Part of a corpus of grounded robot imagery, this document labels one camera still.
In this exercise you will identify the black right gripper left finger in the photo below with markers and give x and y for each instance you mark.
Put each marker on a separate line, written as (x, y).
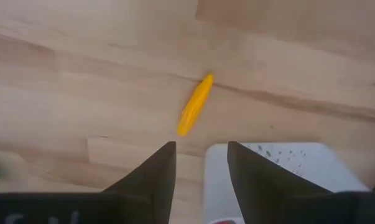
(153, 186)

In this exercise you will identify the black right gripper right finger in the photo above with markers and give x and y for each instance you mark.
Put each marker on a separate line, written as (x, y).
(258, 186)

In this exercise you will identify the red toy strawberry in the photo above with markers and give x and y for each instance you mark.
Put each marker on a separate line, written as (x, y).
(226, 221)

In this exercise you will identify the yellow toy banana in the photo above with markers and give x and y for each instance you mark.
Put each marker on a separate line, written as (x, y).
(195, 105)

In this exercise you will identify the white plastic basket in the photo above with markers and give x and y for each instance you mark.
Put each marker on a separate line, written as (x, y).
(324, 168)

